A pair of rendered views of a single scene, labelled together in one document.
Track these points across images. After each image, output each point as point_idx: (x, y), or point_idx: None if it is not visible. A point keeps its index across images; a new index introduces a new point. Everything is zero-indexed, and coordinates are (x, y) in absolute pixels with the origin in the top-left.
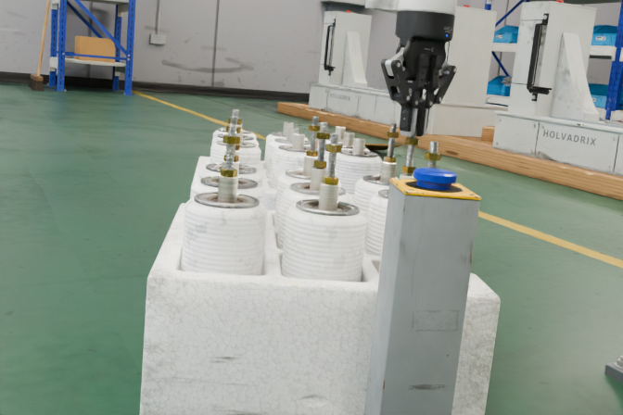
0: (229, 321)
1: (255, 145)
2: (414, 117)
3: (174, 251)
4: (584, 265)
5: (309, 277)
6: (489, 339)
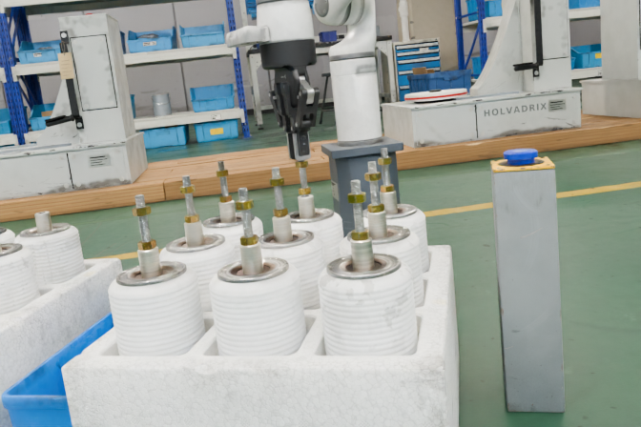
0: (449, 368)
1: None
2: (308, 139)
3: (335, 358)
4: (135, 265)
5: (419, 297)
6: (453, 277)
